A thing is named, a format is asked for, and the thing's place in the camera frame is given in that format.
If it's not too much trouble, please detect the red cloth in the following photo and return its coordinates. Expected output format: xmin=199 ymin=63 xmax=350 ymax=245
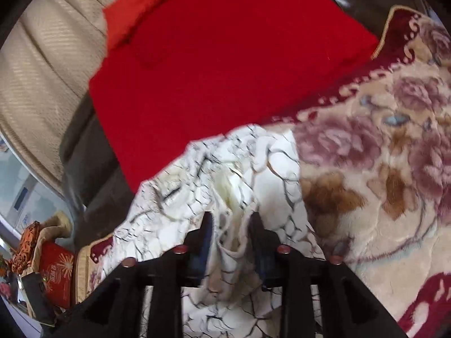
xmin=88 ymin=0 xmax=379 ymax=192

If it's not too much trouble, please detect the orange patterned cloth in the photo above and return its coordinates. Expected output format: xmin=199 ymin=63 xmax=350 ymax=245
xmin=9 ymin=221 xmax=43 ymax=275

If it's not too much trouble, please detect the black flat object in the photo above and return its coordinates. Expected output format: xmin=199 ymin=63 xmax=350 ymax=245
xmin=21 ymin=273 xmax=57 ymax=328

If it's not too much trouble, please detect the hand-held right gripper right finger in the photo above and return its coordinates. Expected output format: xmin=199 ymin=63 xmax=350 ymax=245
xmin=249 ymin=212 xmax=409 ymax=338

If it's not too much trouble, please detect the floral plush blanket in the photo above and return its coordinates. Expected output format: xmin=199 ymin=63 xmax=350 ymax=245
xmin=76 ymin=5 xmax=451 ymax=338

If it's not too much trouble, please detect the white crackle-print garment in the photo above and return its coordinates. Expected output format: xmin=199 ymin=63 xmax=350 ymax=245
xmin=76 ymin=124 xmax=325 ymax=338

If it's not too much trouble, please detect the dark brown leather sofa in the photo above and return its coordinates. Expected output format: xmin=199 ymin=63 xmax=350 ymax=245
xmin=58 ymin=0 xmax=451 ymax=254

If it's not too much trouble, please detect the beige textured sofa cushion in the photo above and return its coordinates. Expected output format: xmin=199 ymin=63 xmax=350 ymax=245
xmin=0 ymin=0 xmax=191 ymax=198

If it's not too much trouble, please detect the red gift box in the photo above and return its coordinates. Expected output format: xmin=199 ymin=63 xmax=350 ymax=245
xmin=38 ymin=242 xmax=76 ymax=308

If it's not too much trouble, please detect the beige fabric bag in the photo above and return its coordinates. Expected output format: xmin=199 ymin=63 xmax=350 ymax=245
xmin=21 ymin=211 xmax=76 ymax=310

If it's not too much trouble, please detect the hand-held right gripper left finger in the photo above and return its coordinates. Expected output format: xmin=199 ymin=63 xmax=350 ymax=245
xmin=53 ymin=211 xmax=214 ymax=338

